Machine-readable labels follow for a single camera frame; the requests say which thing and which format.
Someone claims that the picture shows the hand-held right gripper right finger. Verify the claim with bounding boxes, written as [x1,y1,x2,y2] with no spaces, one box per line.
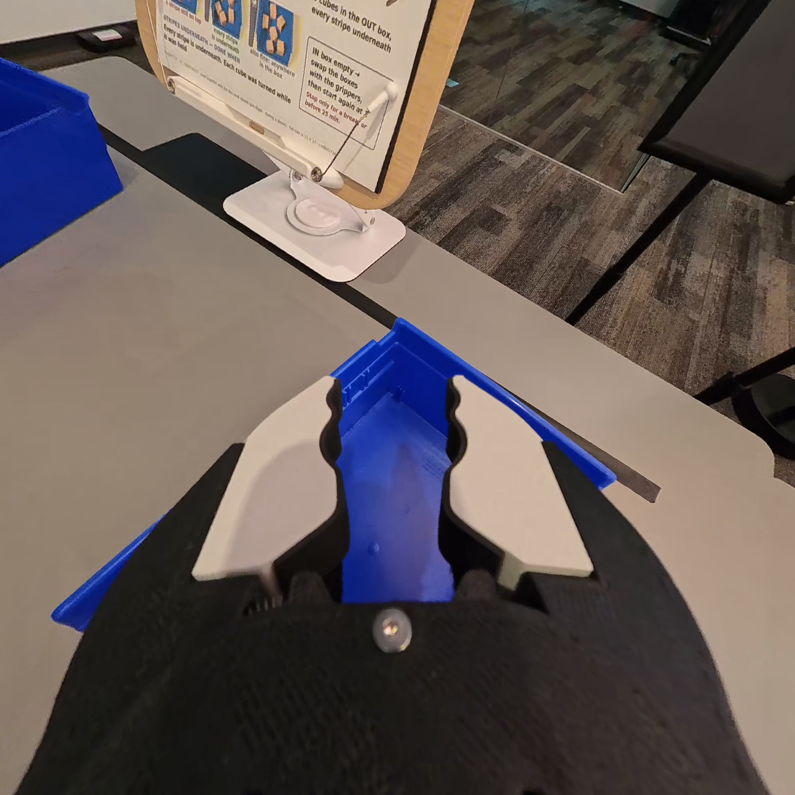
[438,374,596,606]

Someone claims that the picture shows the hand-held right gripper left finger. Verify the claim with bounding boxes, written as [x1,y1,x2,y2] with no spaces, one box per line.
[191,376,352,600]

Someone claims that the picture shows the blue plastic bin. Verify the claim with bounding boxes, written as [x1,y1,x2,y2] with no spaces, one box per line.
[0,57,124,268]
[51,317,617,633]

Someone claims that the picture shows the black round stand base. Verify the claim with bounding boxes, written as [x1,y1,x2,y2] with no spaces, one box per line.
[696,348,795,448]

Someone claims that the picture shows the instruction sheet on wooden board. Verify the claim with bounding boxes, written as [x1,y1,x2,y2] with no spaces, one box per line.
[133,0,476,212]

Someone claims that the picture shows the printed instruction sheet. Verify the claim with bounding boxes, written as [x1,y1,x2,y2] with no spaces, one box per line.
[149,0,436,193]

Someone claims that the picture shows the black table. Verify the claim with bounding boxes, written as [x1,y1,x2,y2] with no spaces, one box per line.
[566,0,795,327]

